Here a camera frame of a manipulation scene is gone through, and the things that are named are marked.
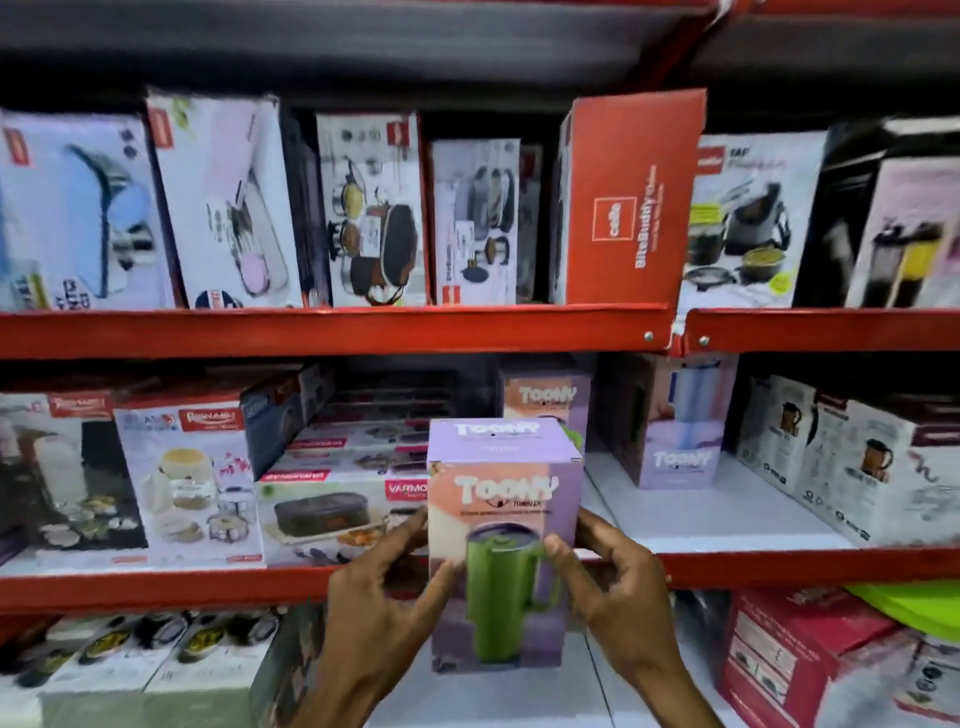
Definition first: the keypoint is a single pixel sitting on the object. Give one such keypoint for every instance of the person's right hand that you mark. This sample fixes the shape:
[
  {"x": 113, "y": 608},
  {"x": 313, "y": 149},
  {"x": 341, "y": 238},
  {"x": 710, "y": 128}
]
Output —
[{"x": 626, "y": 600}]

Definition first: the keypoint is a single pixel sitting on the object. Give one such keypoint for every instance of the person's left hand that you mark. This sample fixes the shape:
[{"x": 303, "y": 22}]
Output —
[{"x": 375, "y": 622}]

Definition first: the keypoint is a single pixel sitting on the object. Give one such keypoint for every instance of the white box black lunchbox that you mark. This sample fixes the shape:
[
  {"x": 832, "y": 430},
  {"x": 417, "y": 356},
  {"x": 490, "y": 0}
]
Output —
[{"x": 330, "y": 517}]

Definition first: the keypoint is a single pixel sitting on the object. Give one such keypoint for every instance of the purple box green tumbler print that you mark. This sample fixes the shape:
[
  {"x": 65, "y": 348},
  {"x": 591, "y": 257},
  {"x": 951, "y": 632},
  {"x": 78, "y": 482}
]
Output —
[
  {"x": 547, "y": 394},
  {"x": 502, "y": 487}
]

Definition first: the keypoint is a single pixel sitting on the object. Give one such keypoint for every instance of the pink box blue tumbler print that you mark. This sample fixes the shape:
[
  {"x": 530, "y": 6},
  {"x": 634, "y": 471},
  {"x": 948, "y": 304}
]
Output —
[{"x": 675, "y": 427}]

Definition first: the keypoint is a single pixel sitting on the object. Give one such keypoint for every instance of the dark red box container print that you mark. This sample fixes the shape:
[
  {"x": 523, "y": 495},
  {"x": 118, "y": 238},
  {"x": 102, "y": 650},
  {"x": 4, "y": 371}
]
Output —
[{"x": 802, "y": 660}]

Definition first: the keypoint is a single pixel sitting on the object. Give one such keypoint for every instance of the white box brown jug print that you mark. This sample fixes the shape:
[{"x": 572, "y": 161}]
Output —
[
  {"x": 877, "y": 472},
  {"x": 776, "y": 435}
]

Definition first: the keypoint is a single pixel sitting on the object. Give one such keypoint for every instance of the white box casserole set print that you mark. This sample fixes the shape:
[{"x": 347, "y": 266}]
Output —
[{"x": 195, "y": 487}]

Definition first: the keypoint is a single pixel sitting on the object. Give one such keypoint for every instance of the white boxes with bowl prints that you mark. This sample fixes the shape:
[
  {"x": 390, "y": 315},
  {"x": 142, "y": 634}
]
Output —
[{"x": 150, "y": 667}]

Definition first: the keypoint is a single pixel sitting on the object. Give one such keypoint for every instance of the red metal shelf rack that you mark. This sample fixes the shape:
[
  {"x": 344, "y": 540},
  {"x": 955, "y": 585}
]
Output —
[
  {"x": 825, "y": 330},
  {"x": 300, "y": 334}
]

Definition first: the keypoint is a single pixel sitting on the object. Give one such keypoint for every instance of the white box dark round prints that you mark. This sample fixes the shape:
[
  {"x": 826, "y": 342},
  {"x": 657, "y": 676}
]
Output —
[{"x": 934, "y": 682}]

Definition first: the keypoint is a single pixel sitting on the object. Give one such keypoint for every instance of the large red box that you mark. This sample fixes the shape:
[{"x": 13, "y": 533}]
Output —
[{"x": 630, "y": 210}]

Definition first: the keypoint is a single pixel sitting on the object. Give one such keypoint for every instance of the white box grey green lunchset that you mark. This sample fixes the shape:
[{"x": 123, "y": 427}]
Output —
[{"x": 750, "y": 225}]

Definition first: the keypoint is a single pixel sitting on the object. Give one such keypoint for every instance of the white box brown lunch carrier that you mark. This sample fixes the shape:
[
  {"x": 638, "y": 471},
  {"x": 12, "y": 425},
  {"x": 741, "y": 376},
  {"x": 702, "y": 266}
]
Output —
[{"x": 371, "y": 217}]

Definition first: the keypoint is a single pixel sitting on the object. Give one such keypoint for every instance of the grey box lunch container set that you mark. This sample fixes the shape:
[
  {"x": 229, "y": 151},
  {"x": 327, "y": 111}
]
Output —
[{"x": 472, "y": 225}]

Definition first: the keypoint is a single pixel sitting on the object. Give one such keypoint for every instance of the dark narrow box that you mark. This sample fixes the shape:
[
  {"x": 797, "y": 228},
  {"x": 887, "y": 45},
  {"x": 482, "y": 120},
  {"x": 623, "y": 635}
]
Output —
[{"x": 307, "y": 217}]

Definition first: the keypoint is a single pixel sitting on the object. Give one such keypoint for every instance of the white box pink lunchbox print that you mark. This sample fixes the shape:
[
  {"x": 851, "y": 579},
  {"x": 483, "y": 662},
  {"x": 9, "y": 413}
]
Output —
[{"x": 225, "y": 202}]

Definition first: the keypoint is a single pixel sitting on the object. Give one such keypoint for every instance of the black box blender bottles print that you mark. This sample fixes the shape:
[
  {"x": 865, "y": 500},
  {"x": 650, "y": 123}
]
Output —
[{"x": 892, "y": 225}]

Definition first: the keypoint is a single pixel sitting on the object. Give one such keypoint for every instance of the lavender box blue oval lunchbox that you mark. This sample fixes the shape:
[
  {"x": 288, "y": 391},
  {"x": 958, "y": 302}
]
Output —
[{"x": 82, "y": 217}]

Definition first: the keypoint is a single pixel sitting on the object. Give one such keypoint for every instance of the green plastic lid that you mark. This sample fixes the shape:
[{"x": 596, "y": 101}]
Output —
[{"x": 915, "y": 607}]

